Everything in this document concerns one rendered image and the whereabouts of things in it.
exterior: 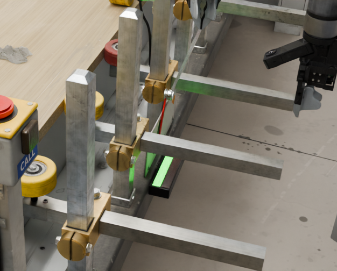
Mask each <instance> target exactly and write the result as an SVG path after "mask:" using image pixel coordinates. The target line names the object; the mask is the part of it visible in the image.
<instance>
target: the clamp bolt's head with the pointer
mask: <svg viewBox="0 0 337 271"><path fill-rule="evenodd" d="M167 92H168V89H167V88H166V89H165V92H164V105H163V111H162V118H161V122H160V128H159V134H161V130H162V124H163V118H164V112H165V105H166V99H167ZM173 98H174V91H173V93H172V99H173Z"/></svg>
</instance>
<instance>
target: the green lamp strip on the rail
mask: <svg viewBox="0 0 337 271"><path fill-rule="evenodd" d="M172 159H173V158H172V157H168V156H165V158H164V161H163V163H162V165H161V167H160V169H159V171H158V174H157V176H156V178H155V180H154V182H153V184H152V185H153V186H158V187H160V186H161V184H162V181H163V179H164V177H165V175H166V172H167V170H168V168H169V166H170V163H171V161H172Z"/></svg>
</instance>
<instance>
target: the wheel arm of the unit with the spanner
mask: <svg viewBox="0 0 337 271"><path fill-rule="evenodd" d="M149 72H150V67H149V66H144V65H140V75H139V81H140V82H143V83H145V79H146V77H147V76H148V74H149ZM177 75H178V72H174V73H173V75H172V80H171V88H172V86H173V84H174V82H175V79H176V77H177ZM109 76H111V77H116V78H117V67H115V66H112V65H110V73H109ZM175 89H179V90H184V91H190V92H195V93H198V94H204V95H210V96H215V97H220V98H226V99H231V100H235V101H240V102H245V103H251V104H256V105H261V106H267V107H271V108H276V109H281V110H286V111H292V110H293V105H294V99H295V96H296V95H295V94H291V93H287V92H282V91H276V90H271V89H265V88H260V87H254V86H250V85H245V84H239V83H234V82H228V81H223V80H217V79H212V78H208V77H203V76H197V75H192V74H186V73H182V74H181V77H180V79H179V81H178V83H177V85H176V87H175Z"/></svg>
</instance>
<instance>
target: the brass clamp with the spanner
mask: <svg viewBox="0 0 337 271"><path fill-rule="evenodd" d="M177 71H178V61H176V60H171V63H169V64H168V75H167V77H166V79H165V80H164V81H162V80H156V79H151V78H149V76H150V73H149V74H148V76H147V77H146V79H145V86H142V87H141V92H142V95H143V98H144V99H145V100H146V101H147V102H148V103H151V104H158V103H160V102H161V101H163V102H164V92H165V89H166V88H167V89H168V90H169V89H171V80H172V75H173V73H174V72H177Z"/></svg>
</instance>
